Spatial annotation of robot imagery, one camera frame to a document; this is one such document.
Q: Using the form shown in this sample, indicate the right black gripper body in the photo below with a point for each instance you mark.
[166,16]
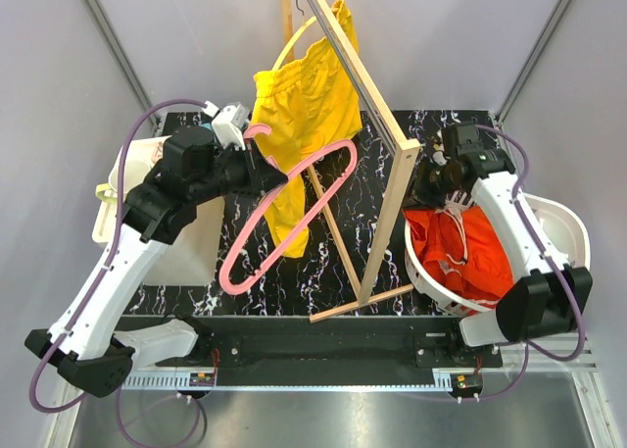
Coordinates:
[432,184]

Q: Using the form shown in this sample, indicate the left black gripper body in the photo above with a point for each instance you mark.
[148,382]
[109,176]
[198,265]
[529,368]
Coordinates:
[254,182]

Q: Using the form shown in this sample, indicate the pink plastic hanger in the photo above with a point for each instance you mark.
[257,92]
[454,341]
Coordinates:
[284,207]

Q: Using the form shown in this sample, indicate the orange shorts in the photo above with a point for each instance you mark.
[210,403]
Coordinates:
[461,251]

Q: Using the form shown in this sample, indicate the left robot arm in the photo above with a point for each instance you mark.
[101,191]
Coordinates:
[84,345]

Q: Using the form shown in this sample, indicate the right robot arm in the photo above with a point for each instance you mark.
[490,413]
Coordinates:
[550,291]

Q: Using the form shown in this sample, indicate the yellow shorts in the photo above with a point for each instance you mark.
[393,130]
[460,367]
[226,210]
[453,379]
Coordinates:
[312,95]

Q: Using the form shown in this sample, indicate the yellow plastic hanger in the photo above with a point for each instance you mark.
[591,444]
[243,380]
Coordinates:
[287,54]

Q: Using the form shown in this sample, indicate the pink small box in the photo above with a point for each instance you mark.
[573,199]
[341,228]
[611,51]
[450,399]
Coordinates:
[157,153]

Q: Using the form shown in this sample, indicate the white storage bin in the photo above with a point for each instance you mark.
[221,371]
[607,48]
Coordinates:
[192,259]

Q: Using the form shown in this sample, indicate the pale yellow mug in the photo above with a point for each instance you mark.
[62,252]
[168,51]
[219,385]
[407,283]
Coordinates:
[134,173]

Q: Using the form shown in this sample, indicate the wooden clothes rack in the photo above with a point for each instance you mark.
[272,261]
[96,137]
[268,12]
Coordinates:
[403,150]

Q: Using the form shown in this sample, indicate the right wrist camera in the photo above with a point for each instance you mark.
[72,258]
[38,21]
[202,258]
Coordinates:
[439,156]

